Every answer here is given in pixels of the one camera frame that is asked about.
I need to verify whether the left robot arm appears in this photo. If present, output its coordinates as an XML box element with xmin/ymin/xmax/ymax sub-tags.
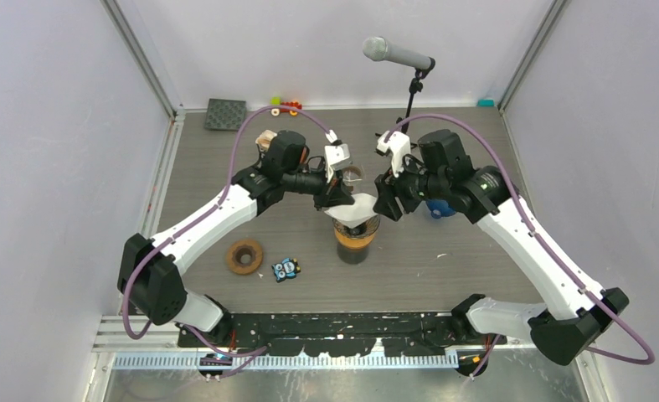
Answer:
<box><xmin>117</xmin><ymin>130</ymin><xmax>355</xmax><ymax>347</ymax></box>

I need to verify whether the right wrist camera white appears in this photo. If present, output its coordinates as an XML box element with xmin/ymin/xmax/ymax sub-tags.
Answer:
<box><xmin>375</xmin><ymin>131</ymin><xmax>411</xmax><ymax>178</ymax></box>

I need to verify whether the orange coffee filter bag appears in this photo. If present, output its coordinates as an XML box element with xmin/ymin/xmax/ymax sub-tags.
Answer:
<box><xmin>255</xmin><ymin>130</ymin><xmax>277</xmax><ymax>152</ymax></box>

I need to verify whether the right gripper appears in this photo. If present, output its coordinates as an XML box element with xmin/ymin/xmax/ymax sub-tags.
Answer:
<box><xmin>373</xmin><ymin>150</ymin><xmax>448</xmax><ymax>220</ymax></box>

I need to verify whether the dark wooden dripper ring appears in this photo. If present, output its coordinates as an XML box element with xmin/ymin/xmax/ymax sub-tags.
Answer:
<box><xmin>224</xmin><ymin>239</ymin><xmax>265</xmax><ymax>276</ymax></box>

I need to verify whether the dark glass carafe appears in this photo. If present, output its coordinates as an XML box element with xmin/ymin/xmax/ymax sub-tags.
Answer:
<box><xmin>337</xmin><ymin>245</ymin><xmax>370</xmax><ymax>265</ymax></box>

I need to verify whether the dark grey studded plate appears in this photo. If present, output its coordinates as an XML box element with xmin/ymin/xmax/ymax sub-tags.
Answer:
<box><xmin>203</xmin><ymin>98</ymin><xmax>247</xmax><ymax>131</ymax></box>

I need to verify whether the white paper coffee filter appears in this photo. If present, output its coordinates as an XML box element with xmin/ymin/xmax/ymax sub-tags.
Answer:
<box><xmin>324</xmin><ymin>193</ymin><xmax>376</xmax><ymax>227</ymax></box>

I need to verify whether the blue owl toy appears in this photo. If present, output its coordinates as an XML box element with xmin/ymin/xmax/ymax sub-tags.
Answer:
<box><xmin>272</xmin><ymin>258</ymin><xmax>301</xmax><ymax>283</ymax></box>

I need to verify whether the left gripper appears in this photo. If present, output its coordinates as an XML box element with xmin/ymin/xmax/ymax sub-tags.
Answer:
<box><xmin>283</xmin><ymin>166</ymin><xmax>355</xmax><ymax>212</ymax></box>

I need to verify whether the teal block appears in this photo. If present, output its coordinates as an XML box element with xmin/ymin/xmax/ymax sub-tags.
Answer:
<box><xmin>476</xmin><ymin>98</ymin><xmax>496</xmax><ymax>108</ymax></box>

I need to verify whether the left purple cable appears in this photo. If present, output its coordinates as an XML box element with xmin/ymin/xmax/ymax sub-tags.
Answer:
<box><xmin>121</xmin><ymin>104</ymin><xmax>342</xmax><ymax>379</ymax></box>

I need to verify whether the grey ribbed dripper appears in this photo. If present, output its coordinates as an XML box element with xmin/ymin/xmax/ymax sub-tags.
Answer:
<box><xmin>332</xmin><ymin>215</ymin><xmax>380</xmax><ymax>238</ymax></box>

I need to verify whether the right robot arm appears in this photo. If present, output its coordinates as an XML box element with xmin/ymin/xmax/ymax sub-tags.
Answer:
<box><xmin>373</xmin><ymin>129</ymin><xmax>629</xmax><ymax>365</ymax></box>

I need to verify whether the blue ribbed dripper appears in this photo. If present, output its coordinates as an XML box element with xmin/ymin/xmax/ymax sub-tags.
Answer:
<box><xmin>425</xmin><ymin>199</ymin><xmax>457</xmax><ymax>219</ymax></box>

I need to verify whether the black microphone tripod stand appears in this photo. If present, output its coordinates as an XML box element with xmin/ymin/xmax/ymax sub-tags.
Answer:
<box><xmin>396</xmin><ymin>69</ymin><xmax>430</xmax><ymax>134</ymax></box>

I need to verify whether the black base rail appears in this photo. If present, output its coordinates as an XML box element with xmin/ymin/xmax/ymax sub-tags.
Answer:
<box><xmin>176</xmin><ymin>312</ymin><xmax>506</xmax><ymax>358</ymax></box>

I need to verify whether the grey microphone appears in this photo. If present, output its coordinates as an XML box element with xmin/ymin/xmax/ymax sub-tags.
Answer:
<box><xmin>362</xmin><ymin>36</ymin><xmax>435</xmax><ymax>71</ymax></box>

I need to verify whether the toy train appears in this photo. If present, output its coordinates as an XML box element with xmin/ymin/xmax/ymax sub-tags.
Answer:
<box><xmin>270</xmin><ymin>96</ymin><xmax>303</xmax><ymax>117</ymax></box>

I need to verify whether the glass carafe with wooden collar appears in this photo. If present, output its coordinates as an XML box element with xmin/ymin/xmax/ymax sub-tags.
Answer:
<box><xmin>342</xmin><ymin>166</ymin><xmax>364</xmax><ymax>191</ymax></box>

